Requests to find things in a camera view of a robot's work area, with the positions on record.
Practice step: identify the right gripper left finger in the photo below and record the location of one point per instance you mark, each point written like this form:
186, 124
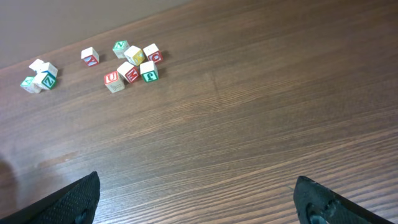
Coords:
73, 204

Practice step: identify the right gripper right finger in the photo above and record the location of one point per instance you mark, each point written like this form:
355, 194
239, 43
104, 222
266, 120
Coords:
317, 204

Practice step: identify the red letter U block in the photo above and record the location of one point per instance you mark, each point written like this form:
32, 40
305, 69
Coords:
114, 82

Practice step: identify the green letter A block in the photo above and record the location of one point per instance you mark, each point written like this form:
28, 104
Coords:
30, 86

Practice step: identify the small white block orange print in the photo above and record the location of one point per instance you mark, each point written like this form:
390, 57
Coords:
47, 67

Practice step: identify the white block red M side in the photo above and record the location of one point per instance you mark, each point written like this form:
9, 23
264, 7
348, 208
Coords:
128, 71

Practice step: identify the white block green J side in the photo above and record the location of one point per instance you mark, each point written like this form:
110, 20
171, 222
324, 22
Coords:
149, 71

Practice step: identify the white block yellow side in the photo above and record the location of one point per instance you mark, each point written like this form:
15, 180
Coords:
134, 55

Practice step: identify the green letter N block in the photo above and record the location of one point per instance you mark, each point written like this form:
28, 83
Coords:
120, 47

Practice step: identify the white block red Q side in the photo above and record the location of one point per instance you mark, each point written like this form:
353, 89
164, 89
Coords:
153, 53

